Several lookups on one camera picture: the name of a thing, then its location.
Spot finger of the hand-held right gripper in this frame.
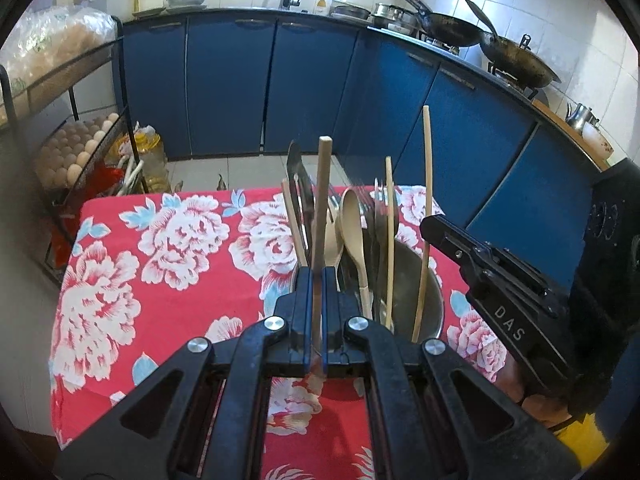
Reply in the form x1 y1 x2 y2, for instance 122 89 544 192
419 214 489 274

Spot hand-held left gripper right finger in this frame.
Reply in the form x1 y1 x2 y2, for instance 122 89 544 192
321 266 583 480

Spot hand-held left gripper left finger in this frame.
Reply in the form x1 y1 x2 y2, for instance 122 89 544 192
52 266 315 480

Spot wooden chopstick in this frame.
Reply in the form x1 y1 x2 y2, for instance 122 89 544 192
382 156 397 333
411 105 434 343

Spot stainless steel pot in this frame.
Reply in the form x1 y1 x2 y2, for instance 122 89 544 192
337 237 446 343

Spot beige plastic spoon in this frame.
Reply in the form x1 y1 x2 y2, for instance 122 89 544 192
339 187 373 318

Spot pale thin chopstick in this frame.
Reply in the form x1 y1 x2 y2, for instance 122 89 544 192
310 135 333 366

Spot steel table knife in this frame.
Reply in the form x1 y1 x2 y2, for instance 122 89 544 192
286 141 317 266

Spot person's right hand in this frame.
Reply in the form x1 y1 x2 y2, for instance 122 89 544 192
502 360 571 428

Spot yellow garment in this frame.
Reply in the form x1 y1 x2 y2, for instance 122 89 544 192
555 420 613 461

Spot red floral tablecloth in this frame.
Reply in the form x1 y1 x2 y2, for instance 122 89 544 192
49 185 511 480

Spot wooden cutting board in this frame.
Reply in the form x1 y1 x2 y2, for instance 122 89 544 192
532 99 611 170

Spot white bowl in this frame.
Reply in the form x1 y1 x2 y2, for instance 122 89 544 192
582 122 615 158

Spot steel kettle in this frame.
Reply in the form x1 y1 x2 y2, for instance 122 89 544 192
566 101 601 136

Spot black wok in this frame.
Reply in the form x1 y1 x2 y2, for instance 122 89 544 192
390 0 483 48
465 0 561 88

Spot yellow cooking oil bottle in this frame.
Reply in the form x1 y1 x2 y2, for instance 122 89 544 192
117 127 171 193

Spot small lidded steel pot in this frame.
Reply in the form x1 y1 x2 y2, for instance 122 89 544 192
372 2 418 28

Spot red plastic bag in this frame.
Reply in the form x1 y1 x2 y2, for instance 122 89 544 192
55 165 123 266

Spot blue kitchen cabinets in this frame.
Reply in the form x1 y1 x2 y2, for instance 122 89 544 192
117 7 608 291

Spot covered dish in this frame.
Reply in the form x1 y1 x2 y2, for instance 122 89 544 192
331 4 372 20

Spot tray of eggs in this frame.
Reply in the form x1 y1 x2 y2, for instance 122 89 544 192
32 112 121 188

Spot clear plastic bag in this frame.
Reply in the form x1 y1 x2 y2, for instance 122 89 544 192
0 5 118 121

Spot black wire rack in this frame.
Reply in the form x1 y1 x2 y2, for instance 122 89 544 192
0 15 151 286

